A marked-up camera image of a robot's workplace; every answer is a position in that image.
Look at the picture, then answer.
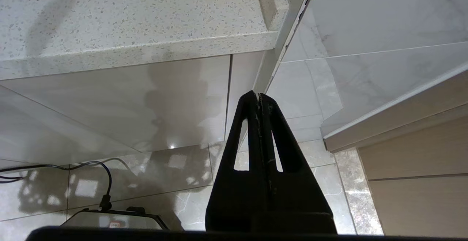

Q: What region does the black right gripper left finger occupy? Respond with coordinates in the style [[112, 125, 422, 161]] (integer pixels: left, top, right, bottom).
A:
[[206, 90, 269, 232]]

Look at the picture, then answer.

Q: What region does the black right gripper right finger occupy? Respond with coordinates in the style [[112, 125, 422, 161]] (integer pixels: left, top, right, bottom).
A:
[[260, 93, 337, 233]]

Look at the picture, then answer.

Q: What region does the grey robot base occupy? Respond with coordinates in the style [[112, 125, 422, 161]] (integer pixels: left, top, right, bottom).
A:
[[60, 207, 169, 231]]

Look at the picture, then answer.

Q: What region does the wood tone cabinet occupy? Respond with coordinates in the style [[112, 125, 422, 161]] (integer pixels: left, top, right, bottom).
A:
[[324, 69, 468, 240]]

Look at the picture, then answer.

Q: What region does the glossy white base cabinet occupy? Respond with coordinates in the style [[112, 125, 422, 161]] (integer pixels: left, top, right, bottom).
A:
[[0, 49, 280, 166]]

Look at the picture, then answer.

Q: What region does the black floor power cable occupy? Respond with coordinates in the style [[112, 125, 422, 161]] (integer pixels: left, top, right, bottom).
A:
[[0, 161, 113, 212]]

